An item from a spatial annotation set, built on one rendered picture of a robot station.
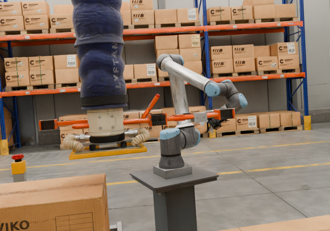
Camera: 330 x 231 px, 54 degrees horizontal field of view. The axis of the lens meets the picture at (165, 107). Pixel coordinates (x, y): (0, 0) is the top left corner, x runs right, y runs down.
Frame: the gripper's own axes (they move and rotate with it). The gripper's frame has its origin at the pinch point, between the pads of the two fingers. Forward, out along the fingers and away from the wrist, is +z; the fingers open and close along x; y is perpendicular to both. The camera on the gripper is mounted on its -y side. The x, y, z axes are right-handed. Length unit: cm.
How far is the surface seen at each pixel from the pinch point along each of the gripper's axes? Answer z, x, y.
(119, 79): -11, -89, 30
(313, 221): -29, 43, 73
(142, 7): 134, 184, -650
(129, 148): 2, -73, 55
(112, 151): 7, -79, 56
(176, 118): -16, -56, 39
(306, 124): 1, 654, -398
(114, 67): -13, -94, 28
